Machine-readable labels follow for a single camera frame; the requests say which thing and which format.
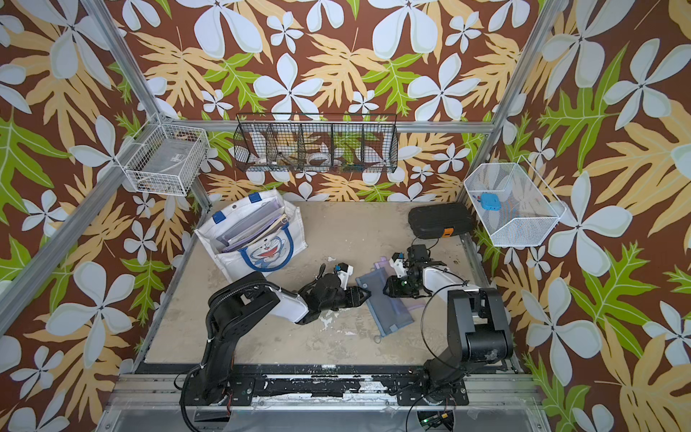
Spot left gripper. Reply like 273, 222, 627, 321
320, 285, 374, 313

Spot purple mesh pouch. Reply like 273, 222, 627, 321
212, 198, 284, 253

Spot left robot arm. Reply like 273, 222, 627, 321
180, 266, 372, 407

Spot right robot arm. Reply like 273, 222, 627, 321
383, 244, 514, 407

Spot white canvas tote bag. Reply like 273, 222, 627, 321
195, 190, 308, 282

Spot black zippered case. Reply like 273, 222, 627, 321
408, 203, 476, 239

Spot blue small object in basket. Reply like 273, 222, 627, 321
480, 193, 501, 212

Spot white mesh basket right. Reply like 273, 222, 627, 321
464, 158, 567, 248

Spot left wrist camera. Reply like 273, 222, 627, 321
335, 263, 354, 290

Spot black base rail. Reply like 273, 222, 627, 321
174, 365, 469, 408

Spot black wire basket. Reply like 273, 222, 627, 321
231, 113, 399, 173

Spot white wire basket left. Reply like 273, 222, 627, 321
118, 114, 210, 196

